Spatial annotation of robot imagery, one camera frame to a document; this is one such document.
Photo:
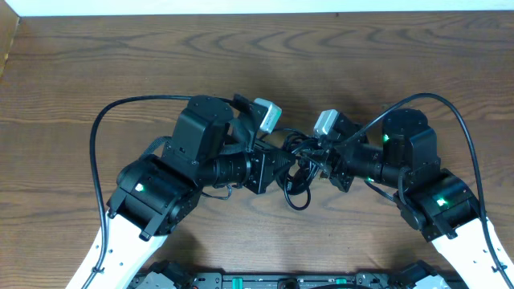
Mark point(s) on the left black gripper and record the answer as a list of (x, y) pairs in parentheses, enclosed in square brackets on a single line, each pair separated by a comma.
[(262, 171)]

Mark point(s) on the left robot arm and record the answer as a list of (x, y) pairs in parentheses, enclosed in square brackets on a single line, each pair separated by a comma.
[(214, 143)]

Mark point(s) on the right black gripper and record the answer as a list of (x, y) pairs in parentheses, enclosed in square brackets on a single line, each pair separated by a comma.
[(341, 168)]

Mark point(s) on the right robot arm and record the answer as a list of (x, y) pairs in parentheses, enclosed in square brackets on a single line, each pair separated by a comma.
[(431, 199)]

